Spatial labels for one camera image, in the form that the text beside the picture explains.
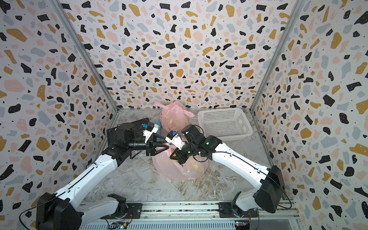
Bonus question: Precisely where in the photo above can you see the pink plastic bag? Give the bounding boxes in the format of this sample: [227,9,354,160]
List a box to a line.
[154,101,195,132]
[152,145,209,180]

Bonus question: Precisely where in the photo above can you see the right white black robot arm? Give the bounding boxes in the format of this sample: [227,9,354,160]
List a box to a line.
[165,125,285,217]

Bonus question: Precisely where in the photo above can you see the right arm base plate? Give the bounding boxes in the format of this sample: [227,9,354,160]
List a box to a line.
[218,202,259,218]

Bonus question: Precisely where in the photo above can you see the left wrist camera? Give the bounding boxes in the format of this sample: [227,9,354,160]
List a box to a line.
[142,122,158,143]

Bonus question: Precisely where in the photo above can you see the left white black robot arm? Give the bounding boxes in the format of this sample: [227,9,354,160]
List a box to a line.
[35,118,169,230]

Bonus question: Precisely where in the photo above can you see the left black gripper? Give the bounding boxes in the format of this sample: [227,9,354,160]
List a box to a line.
[126,133,169,158]

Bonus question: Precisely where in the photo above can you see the black flat case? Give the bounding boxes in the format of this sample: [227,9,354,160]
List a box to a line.
[107,118,149,145]

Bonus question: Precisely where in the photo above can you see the white plastic basket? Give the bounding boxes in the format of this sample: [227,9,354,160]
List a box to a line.
[198,108,253,141]

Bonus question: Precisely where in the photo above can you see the light blue cylinder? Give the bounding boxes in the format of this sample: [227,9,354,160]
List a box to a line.
[155,120,161,135]

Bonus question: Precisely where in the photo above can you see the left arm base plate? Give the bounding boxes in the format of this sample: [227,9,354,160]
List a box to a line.
[101,203,143,219]

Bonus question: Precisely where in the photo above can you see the aluminium front rail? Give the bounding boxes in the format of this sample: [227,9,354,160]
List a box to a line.
[79,201,304,230]

